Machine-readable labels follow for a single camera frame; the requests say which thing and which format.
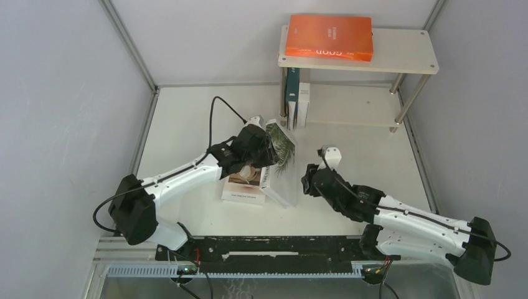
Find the palm leaf cover book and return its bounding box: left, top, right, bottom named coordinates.
left=260, top=119, right=298, bottom=208

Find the coffee cover book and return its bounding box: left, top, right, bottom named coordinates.
left=221, top=166, right=266, bottom=206

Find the teal Humor book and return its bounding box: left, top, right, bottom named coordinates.
left=285, top=67, right=300, bottom=131

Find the grey white plain book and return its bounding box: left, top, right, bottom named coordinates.
left=296, top=69, right=310, bottom=128

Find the orange hardcover book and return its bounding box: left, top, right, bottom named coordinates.
left=285, top=14, right=374, bottom=62

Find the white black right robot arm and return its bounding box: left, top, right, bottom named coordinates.
left=301, top=164, right=497, bottom=285

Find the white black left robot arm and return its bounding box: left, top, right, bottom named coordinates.
left=108, top=123, right=278, bottom=260

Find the white raised shelf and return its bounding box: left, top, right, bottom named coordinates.
left=278, top=26, right=439, bottom=133

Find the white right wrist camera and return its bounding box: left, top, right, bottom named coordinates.
left=318, top=145, right=342, bottom=170

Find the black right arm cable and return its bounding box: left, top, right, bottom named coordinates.
left=318, top=150, right=512, bottom=262

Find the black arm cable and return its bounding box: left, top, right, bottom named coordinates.
left=318, top=150, right=512, bottom=262
left=92, top=96, right=248, bottom=234

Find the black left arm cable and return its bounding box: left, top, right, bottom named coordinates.
left=92, top=96, right=248, bottom=234

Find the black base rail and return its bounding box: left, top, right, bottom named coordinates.
left=155, top=235, right=385, bottom=275

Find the aluminium frame rail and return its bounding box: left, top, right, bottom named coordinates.
left=98, top=0, right=158, bottom=93

